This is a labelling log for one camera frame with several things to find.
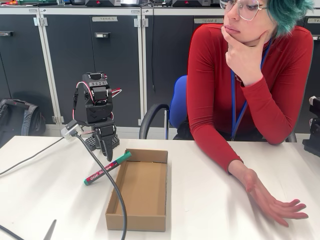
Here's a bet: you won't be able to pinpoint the green red edding marker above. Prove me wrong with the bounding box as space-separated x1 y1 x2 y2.
83 150 133 187

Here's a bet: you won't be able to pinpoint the person's left forearm red sleeve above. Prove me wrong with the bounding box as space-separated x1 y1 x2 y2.
240 74 302 146

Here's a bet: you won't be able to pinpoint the person in red top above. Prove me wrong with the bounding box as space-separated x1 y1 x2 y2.
186 0 316 146

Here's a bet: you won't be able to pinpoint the person's left hand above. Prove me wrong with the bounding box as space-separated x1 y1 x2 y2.
221 25 270 87

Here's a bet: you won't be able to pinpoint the person's right hand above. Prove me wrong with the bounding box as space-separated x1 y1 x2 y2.
243 168 309 228

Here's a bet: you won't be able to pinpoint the open brown cardboard box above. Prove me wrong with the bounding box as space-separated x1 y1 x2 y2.
105 148 169 232

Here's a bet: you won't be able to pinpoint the blue office chair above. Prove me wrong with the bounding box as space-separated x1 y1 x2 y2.
138 74 191 140

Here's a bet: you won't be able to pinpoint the dark grey metal cabinet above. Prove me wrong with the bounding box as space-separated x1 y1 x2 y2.
0 6 43 138
140 6 226 140
301 7 320 136
37 6 145 129

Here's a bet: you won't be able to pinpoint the dark grey backpack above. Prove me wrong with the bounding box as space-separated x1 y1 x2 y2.
0 97 47 149

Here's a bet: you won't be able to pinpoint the grey flat strip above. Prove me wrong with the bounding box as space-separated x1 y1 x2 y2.
42 219 58 240

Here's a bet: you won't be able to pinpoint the team 4 tape label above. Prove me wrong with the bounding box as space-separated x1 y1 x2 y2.
91 16 118 23

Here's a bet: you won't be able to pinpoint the grey device with red logo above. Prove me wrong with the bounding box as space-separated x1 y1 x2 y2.
85 0 122 8
172 0 212 8

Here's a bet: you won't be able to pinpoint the team 3 tape label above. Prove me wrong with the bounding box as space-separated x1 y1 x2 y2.
193 17 225 25

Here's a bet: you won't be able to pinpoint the clear rimmed glasses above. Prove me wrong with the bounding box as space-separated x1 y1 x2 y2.
219 0 268 22

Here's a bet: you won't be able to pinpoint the white gripper camera box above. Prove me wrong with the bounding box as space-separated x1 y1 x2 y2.
60 119 85 142

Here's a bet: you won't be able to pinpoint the thick black camera cable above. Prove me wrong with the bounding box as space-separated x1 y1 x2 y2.
0 131 129 240

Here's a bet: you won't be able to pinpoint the thin grey base cable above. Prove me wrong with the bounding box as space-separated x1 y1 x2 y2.
0 136 65 176

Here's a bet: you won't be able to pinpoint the hanging thin black cable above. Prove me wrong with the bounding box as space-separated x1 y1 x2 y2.
150 0 157 94

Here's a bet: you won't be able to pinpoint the blue lanyard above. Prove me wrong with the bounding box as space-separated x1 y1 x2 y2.
230 37 272 142

